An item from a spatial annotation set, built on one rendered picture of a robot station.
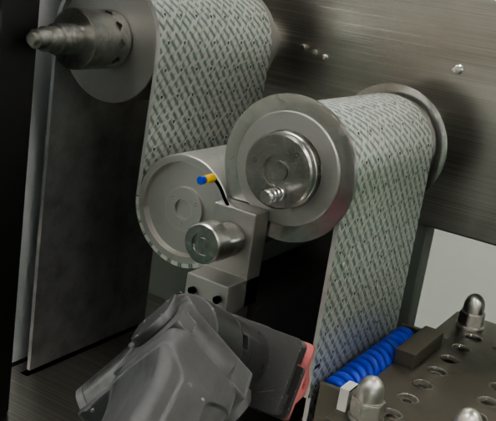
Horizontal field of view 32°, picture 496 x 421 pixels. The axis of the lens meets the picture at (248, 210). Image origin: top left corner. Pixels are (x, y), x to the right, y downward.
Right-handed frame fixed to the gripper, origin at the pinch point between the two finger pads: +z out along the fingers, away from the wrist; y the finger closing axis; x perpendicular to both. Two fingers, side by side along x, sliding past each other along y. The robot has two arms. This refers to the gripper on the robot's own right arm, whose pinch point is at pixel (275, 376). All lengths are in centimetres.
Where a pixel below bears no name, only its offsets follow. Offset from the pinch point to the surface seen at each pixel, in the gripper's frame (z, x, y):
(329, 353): 10.8, 4.6, 0.4
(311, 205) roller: -1.0, 16.5, -2.4
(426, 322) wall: 286, 54, -64
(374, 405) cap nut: 6.6, 1.0, 8.0
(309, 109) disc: -5.3, 24.5, -4.3
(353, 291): 10.6, 11.7, 0.5
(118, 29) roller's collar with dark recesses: -7.8, 27.8, -27.8
